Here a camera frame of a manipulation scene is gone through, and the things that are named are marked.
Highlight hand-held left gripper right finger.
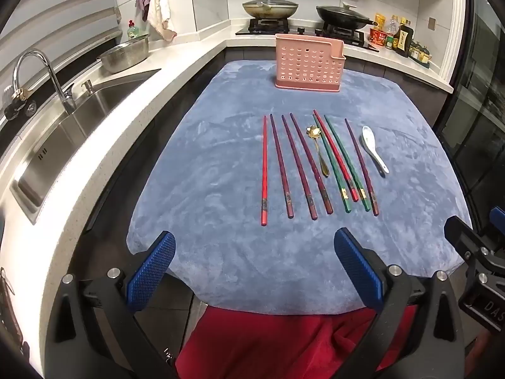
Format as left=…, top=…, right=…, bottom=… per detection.
left=333, top=227, right=468, bottom=379

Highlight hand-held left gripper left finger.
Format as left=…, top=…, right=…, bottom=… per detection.
left=41, top=230, right=182, bottom=379

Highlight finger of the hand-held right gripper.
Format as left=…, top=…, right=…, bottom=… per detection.
left=444, top=215, right=495, bottom=264
left=490, top=206, right=505, bottom=247

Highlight green chopstick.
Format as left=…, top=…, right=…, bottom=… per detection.
left=312, top=114, right=352, bottom=213
left=324, top=114, right=371, bottom=212

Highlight maroon chopstick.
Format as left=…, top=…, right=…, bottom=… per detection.
left=290, top=112, right=333, bottom=214
left=344, top=117, right=380, bottom=217
left=281, top=114, right=318, bottom=221
left=270, top=114, right=294, bottom=219

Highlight white ceramic spoon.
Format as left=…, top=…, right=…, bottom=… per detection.
left=361, top=125, right=390, bottom=174

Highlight red chopstick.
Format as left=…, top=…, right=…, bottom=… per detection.
left=313, top=109, right=359, bottom=203
left=260, top=115, right=270, bottom=226

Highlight gold flower spoon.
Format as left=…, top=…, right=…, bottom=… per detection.
left=306, top=125, right=331, bottom=177

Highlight pink perforated utensil holder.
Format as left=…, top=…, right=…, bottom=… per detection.
left=275, top=34, right=347, bottom=93

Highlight blue table cloth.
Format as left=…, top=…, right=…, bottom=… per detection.
left=127, top=59, right=474, bottom=316

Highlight red garment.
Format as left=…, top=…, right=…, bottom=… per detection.
left=174, top=306, right=419, bottom=379

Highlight glass sliding door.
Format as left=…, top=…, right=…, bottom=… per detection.
left=434, top=0, right=505, bottom=230

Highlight stainless steel sink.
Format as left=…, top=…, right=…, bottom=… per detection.
left=10, top=69, right=162, bottom=222

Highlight spice jar rack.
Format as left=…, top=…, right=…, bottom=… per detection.
left=408, top=39, right=431, bottom=68

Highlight dark soy sauce bottle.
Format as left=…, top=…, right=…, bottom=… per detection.
left=393, top=24, right=415, bottom=56

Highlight chrome faucet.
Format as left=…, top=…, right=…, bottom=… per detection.
left=13, top=48, right=77, bottom=115

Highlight black tap valve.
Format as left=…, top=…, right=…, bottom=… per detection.
left=2, top=87, right=38, bottom=121

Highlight stainless steel basin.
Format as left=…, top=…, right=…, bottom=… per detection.
left=97, top=34, right=151, bottom=74

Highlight black wok with lid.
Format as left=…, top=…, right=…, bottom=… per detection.
left=316, top=2, right=379, bottom=31

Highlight black gas stove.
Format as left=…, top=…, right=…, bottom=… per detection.
left=235, top=18, right=380, bottom=52

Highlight white hanging towel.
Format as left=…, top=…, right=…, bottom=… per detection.
left=147, top=0, right=177, bottom=42

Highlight olive wok with glass lid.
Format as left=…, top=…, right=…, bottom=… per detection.
left=242, top=0, right=299, bottom=20

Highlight window blinds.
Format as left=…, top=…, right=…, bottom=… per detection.
left=0, top=0, right=123, bottom=68

